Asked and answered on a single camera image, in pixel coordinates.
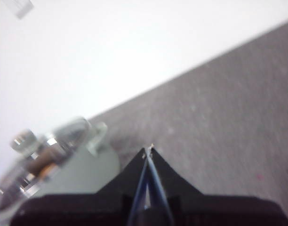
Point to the pale green electric steamer pot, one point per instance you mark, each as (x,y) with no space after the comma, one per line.
(90,174)

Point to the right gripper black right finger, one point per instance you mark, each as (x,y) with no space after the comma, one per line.
(205,209)

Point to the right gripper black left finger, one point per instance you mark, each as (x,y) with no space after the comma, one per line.
(87,209)

